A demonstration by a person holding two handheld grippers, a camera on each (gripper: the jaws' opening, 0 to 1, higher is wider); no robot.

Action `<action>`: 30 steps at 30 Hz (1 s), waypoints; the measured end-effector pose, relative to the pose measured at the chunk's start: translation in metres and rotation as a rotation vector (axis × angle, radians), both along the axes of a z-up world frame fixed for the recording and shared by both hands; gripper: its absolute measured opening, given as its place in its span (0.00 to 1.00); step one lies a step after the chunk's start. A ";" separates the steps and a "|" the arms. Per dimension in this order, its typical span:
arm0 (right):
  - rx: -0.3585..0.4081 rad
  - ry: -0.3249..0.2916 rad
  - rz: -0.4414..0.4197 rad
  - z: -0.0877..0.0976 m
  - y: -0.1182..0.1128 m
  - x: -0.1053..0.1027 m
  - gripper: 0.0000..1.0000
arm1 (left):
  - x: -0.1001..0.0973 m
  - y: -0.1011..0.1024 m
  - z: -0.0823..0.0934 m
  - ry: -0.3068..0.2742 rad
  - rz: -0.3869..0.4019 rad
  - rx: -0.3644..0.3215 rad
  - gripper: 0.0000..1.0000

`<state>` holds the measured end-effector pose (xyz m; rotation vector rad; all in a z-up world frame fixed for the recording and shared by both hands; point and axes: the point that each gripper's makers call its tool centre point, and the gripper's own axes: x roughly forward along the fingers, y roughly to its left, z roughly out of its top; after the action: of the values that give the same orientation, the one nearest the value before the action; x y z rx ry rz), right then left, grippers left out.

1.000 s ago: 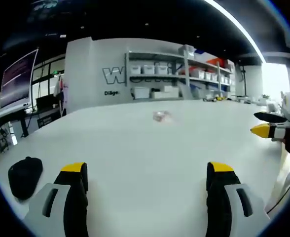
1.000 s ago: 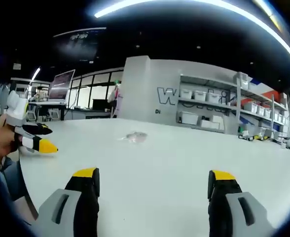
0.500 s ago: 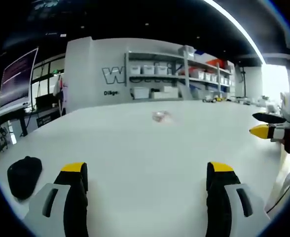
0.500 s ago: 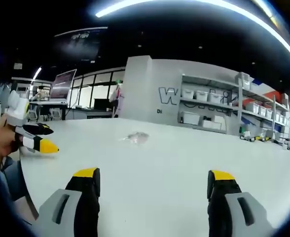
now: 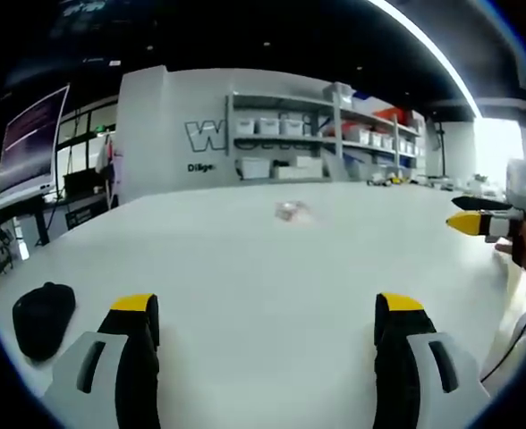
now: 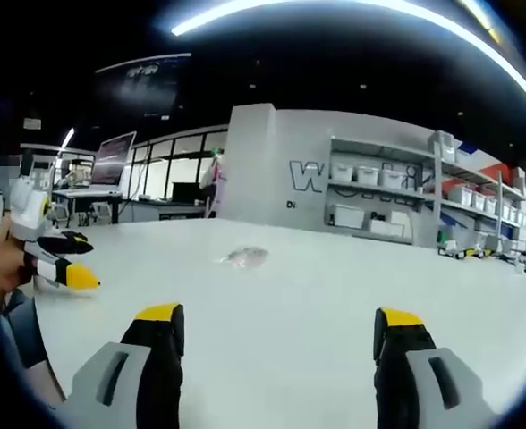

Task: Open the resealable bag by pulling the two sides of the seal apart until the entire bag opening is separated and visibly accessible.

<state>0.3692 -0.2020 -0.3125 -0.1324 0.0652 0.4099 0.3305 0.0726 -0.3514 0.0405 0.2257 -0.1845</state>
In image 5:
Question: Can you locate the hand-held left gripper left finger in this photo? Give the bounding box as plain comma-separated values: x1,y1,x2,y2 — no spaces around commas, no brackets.
43,293,161,429

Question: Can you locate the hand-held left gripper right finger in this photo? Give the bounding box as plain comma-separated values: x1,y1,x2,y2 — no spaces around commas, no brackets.
373,292,492,429

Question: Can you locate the clear resealable bag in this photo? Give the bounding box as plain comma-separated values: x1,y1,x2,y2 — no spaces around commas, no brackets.
274,200,325,225

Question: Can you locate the black cap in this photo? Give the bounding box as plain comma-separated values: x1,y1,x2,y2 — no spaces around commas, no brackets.
12,282,77,362

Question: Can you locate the grey standing desk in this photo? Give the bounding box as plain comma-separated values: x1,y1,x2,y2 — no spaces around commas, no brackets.
0,191,67,251

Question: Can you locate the grey metal shelving unit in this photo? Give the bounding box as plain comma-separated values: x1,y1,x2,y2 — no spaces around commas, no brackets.
225,82,428,182

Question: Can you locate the large monitor screen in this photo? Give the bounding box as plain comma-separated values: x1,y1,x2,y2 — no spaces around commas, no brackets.
0,83,71,197

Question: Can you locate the black cable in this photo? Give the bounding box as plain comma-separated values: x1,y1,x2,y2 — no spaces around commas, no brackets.
480,294,526,384

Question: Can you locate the white partition wall with lettering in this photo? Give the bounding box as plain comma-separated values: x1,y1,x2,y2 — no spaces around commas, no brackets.
117,64,335,206

